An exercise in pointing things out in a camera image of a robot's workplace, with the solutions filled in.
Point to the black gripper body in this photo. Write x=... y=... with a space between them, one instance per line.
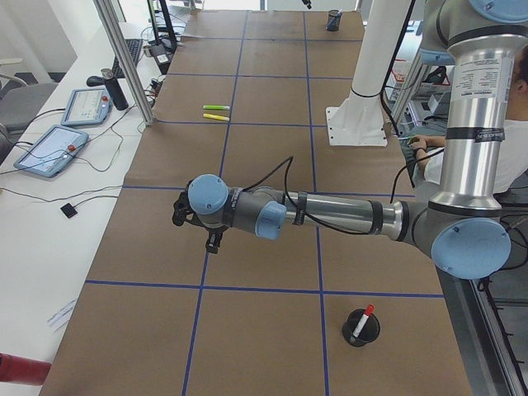
x=214 y=241

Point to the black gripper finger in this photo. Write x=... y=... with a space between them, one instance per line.
x=213 y=242

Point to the red capped white marker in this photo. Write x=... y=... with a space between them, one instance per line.
x=361 y=322

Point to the blue highlighter marker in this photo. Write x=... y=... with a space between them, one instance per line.
x=335 y=19

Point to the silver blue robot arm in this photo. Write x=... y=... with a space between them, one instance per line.
x=458 y=227

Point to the yellow highlighter marker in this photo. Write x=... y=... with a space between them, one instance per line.
x=216 y=117

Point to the green highlighter marker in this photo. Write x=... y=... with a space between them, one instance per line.
x=216 y=108

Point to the small black square device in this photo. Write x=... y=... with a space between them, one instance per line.
x=68 y=210

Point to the black water bottle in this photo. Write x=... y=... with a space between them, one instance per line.
x=114 y=89

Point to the far black mesh cup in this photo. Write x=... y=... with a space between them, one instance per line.
x=369 y=333

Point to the black mesh cup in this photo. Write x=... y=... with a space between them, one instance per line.
x=333 y=20
x=369 y=333

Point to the near teach pendant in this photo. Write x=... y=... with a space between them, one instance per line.
x=52 y=152

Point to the teach pendant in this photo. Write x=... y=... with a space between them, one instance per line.
x=87 y=107
x=52 y=152

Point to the far teach pendant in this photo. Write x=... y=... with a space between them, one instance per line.
x=87 y=107

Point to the red fire extinguisher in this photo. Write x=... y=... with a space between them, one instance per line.
x=20 y=370

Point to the near black mesh cup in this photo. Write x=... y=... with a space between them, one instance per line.
x=333 y=20

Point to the seated person white shirt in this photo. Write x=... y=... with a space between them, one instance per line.
x=484 y=149

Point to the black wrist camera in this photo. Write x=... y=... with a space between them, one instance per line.
x=182 y=210

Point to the white pedestal column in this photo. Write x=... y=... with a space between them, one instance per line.
x=359 y=120

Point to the aluminium frame post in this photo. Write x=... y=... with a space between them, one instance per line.
x=110 y=22

